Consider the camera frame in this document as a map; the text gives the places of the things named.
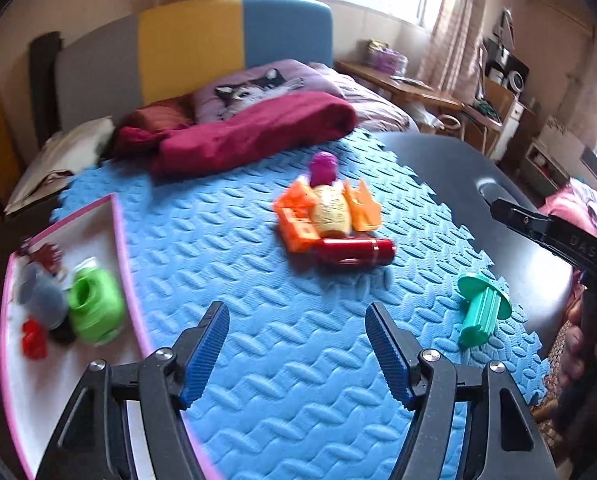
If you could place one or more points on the purple cat print pillow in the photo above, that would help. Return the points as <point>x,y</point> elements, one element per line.
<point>248,92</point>

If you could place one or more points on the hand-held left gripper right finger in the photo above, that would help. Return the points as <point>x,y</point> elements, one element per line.
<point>388,355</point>

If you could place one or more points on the magenta plastic toy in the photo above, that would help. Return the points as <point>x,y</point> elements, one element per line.
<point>323,167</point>

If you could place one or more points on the pink cloth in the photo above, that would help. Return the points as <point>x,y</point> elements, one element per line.
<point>568,205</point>

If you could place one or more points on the person's right hand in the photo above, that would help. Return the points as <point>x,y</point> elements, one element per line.
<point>575,355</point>

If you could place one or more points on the teal plastic spool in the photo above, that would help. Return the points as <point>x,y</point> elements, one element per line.
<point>480,305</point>

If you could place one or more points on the wooden shelf unit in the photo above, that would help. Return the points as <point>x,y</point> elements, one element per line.
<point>508,75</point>

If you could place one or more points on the woven floor rug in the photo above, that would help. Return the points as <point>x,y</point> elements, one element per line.
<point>553,430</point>

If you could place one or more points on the purple storage box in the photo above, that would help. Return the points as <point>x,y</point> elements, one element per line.
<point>388,60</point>

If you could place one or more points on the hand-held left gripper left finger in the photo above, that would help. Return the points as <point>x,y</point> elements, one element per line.
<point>206,355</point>

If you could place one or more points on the grey yellow blue headboard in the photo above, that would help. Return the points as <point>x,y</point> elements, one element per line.
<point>188,45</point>

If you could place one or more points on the wooden desk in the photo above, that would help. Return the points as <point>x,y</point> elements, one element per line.
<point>413,91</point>

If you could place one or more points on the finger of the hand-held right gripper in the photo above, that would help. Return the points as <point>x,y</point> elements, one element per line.
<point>520,217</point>

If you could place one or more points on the dark red ridged toy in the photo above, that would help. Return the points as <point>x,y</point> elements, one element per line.
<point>46,257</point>

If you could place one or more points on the green plastic toy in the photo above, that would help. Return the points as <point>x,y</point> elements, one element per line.
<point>98,305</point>

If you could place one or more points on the beige egg toy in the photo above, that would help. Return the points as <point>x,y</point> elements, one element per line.
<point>331,210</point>

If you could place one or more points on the white plastic bag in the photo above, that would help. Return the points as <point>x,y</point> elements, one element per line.
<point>428,116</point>

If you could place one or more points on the orange spiky plastic toy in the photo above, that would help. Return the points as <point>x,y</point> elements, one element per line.
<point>366,212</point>

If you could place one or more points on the orange crate-shaped toy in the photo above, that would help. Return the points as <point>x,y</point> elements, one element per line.
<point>298,230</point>

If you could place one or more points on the white cloth bag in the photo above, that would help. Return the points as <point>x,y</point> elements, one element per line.
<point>63,150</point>

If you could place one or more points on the pink-edged white box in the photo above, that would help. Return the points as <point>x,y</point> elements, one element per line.
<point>38,395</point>

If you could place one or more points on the pink quilt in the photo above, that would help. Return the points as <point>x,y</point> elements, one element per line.
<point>373,105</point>

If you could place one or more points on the small red toy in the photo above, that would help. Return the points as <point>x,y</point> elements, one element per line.
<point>34,341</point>

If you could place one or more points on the maroon blanket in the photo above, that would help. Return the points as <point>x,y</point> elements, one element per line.
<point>253,130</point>

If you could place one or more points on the blue foam mat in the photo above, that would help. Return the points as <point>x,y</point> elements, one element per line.
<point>258,270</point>

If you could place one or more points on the red cylinder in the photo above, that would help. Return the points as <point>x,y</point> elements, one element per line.
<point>358,251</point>

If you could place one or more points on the grey metal cylinder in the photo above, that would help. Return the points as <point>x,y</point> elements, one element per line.
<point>43,295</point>

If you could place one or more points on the remote control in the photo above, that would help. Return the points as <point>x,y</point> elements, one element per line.
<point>407,80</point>

